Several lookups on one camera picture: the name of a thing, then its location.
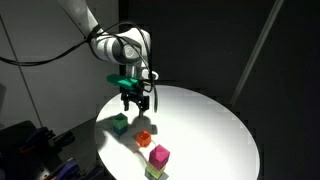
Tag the orange block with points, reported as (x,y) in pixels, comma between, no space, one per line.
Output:
(143,138)

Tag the grey diagonal metal rail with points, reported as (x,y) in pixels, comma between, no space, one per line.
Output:
(256,50)

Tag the black and purple clamp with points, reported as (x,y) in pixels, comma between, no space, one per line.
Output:
(65,171)

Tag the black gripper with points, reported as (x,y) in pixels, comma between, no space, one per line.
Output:
(135,95)

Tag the lime green block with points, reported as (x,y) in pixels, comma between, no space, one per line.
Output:
(153,171)

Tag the blue block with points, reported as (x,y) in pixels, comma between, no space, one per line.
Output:
(120,132)

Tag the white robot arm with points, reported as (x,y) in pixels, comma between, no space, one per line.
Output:
(131,49)

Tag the pink block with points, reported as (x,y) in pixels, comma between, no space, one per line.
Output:
(159,157)

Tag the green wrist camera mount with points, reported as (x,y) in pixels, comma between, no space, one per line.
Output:
(122,81)

